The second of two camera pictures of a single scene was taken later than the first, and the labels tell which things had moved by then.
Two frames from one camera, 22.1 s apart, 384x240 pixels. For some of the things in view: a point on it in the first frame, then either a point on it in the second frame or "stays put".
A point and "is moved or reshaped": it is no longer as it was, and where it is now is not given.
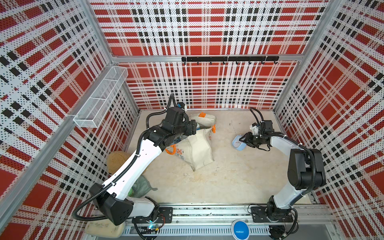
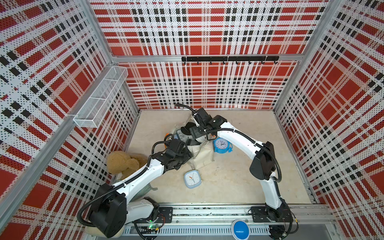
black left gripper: (190, 127) → (187, 155)
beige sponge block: (104, 228) stays put
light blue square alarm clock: (238, 144) is moved or reshaped
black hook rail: (204, 58) stays put
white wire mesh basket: (91, 113) stays put
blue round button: (240, 229) stays put
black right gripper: (247, 140) → (194, 133)
